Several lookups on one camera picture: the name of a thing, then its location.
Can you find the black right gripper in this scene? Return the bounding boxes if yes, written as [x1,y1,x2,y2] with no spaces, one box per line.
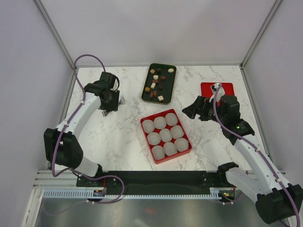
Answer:
[182,96,227,125]

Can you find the metal tongs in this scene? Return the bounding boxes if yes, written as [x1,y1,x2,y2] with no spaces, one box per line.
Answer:
[102,97,125,117]

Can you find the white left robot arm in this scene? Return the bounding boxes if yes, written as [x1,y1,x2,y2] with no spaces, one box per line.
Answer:
[44,81,120,186]

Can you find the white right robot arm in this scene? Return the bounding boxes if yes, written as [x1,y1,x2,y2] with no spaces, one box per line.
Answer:
[182,95,303,227]

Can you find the red chocolate box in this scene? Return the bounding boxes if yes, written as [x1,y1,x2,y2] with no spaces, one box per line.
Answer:
[140,109,192,164]

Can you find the white paper cup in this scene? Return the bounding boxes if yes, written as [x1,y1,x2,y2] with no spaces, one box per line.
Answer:
[159,129,172,143]
[174,138,189,152]
[165,113,178,126]
[170,125,184,139]
[163,142,178,156]
[147,132,161,146]
[152,145,165,160]
[153,116,167,130]
[142,120,155,134]

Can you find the red box lid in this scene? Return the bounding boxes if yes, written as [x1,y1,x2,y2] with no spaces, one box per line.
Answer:
[200,82,234,98]

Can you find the dark green tray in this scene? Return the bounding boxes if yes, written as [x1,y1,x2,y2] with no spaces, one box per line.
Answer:
[141,63,177,105]

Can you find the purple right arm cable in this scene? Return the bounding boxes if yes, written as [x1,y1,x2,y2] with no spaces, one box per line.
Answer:
[214,83,299,227]

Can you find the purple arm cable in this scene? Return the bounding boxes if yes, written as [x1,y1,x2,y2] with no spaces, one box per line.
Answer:
[214,83,299,227]
[44,54,125,216]

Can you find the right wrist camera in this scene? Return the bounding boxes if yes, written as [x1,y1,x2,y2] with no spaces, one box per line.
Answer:
[209,83,225,102]

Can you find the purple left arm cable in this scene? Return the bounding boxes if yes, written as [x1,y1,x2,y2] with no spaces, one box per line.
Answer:
[44,54,125,216]

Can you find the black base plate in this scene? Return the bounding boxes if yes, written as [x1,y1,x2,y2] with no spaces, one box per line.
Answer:
[76,170,235,196]

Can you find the white slotted cable duct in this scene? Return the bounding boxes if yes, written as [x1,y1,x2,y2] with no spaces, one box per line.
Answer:
[43,189,221,200]

